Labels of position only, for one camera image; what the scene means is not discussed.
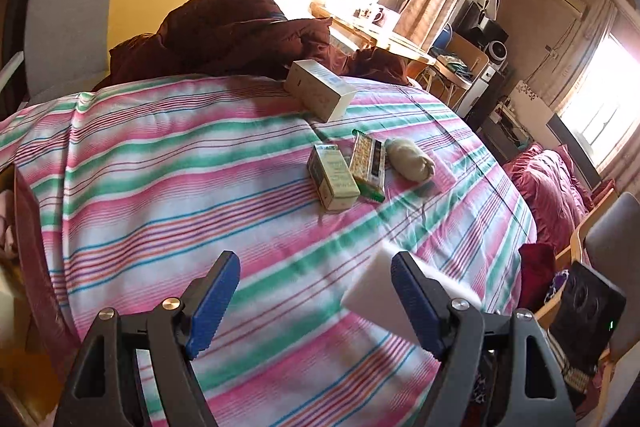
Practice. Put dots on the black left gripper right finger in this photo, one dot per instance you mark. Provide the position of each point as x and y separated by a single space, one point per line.
525 386

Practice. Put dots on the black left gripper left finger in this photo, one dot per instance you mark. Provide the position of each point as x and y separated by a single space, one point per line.
104 387

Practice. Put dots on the gold metal tray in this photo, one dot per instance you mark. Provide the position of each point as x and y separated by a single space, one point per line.
37 345

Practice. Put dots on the wooden chair grey seat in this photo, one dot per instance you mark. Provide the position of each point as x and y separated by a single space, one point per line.
608 242

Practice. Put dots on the pink quilted bedding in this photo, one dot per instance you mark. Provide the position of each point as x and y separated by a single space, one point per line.
546 179

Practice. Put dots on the small green medicine box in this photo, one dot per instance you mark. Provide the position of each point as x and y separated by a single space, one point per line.
335 185

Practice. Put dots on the striped pink green tablecloth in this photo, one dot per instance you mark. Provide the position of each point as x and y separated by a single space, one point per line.
140 188

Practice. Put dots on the wooden desk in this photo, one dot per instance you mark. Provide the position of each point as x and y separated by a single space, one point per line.
454 70

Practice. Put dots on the beige box with blue stripe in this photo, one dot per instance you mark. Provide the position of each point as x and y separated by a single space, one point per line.
322 92

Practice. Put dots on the white desk fan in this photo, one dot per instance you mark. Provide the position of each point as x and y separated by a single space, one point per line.
496 52

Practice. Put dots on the grey office chair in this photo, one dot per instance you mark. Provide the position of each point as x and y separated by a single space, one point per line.
51 48

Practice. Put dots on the maroon quilted jacket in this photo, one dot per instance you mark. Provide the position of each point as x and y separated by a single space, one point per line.
242 37

